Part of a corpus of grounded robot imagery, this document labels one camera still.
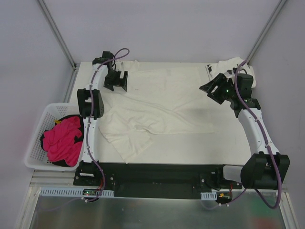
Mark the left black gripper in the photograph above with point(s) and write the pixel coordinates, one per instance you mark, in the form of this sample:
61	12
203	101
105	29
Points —
116	81

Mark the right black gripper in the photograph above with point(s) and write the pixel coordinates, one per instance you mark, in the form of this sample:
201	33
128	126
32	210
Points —
216	88

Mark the cream white t shirt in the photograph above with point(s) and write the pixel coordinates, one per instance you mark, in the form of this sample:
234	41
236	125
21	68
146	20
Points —
157	102

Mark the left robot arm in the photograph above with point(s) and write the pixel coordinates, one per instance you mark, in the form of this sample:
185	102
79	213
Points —
105	74

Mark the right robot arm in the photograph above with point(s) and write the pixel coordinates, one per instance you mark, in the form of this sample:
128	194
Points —
266	168

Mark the white black printed t shirt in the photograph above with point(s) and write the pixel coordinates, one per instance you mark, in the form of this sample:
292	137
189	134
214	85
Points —
228	68

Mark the pink red t shirt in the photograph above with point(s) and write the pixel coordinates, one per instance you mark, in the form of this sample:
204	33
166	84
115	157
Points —
62	140

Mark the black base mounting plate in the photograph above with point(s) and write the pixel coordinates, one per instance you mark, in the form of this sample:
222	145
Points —
154	180

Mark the white plastic laundry basket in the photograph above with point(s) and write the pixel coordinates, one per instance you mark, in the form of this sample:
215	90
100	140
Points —
57	141

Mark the left aluminium frame post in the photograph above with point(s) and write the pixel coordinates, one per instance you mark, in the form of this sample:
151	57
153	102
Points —
56	32

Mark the aluminium frame post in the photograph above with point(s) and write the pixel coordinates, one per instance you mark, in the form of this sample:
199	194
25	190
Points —
56	32
267	27

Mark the right white cable duct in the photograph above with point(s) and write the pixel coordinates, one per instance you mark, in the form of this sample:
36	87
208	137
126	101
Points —
209	196

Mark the white cable duct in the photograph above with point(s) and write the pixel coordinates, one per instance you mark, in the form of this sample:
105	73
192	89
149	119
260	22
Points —
209	196
74	192

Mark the right aluminium frame post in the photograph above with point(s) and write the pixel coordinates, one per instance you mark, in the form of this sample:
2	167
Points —
267	27

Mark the left white cable duct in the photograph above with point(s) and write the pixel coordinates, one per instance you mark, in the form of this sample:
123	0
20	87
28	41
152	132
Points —
74	192

